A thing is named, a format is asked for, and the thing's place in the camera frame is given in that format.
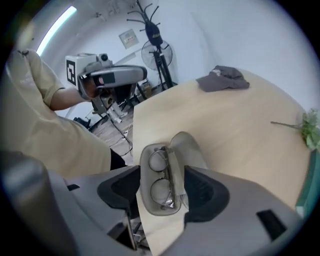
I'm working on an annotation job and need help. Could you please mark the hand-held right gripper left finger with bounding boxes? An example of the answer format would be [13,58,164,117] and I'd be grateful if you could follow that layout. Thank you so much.
[63,164,151,256]

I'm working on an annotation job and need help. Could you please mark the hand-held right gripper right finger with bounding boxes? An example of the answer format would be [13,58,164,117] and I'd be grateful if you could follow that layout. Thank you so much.
[159,164,302,256]

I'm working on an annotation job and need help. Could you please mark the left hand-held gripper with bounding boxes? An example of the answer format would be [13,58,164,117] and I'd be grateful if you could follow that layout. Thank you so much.
[65,52,149,119]

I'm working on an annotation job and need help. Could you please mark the beige glasses case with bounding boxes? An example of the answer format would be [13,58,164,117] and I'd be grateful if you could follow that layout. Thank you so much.
[139,131,209,217]

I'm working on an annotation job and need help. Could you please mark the eyeglasses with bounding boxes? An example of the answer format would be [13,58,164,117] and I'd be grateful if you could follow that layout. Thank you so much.
[148,145,178,211]

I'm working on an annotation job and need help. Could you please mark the person's left forearm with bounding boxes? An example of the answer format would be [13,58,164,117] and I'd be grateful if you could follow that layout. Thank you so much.
[49,86,87,111]

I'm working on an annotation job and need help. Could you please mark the person's left hand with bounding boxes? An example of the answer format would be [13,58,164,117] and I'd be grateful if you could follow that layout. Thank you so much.
[81,75,104,100]

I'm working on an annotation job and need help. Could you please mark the black standing fan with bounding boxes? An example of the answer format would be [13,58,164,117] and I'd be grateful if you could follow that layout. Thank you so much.
[140,39,174,74]

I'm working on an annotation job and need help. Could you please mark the black coat stand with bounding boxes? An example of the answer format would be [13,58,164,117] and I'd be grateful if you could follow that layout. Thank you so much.
[126,0,176,91]

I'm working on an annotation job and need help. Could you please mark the person's black trousers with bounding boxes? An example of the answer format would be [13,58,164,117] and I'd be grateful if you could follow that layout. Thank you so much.
[109,148,128,172]

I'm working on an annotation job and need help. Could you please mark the dark bag on stand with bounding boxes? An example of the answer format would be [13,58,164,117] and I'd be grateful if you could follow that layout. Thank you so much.
[144,20,165,46]

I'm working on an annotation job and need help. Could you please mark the teal book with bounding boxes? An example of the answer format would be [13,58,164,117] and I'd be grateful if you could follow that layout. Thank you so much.
[295,149,319,219]

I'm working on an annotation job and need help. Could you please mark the long ceiling light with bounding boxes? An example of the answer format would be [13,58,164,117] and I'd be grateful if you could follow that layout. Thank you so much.
[36,5,78,56]

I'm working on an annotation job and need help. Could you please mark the person's beige shirt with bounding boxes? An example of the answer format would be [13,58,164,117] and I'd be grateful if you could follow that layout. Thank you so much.
[0,48,113,177]

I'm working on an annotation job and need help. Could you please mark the grey baseball cap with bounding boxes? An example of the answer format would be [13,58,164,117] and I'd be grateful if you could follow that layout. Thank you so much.
[195,65,251,93]

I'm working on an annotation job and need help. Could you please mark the pale artificial flower stem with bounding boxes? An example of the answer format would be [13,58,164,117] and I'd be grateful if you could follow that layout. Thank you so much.
[270,108,320,152]

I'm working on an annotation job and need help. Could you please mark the small grey gripper camera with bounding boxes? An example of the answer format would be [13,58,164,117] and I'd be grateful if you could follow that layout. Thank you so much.
[96,53,111,68]

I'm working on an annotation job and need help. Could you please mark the white wall panel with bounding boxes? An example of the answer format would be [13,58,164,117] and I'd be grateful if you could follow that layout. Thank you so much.
[118,28,140,50]

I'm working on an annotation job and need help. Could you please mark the black floor cable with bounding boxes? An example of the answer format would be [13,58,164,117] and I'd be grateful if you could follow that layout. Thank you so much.
[106,111,134,156]

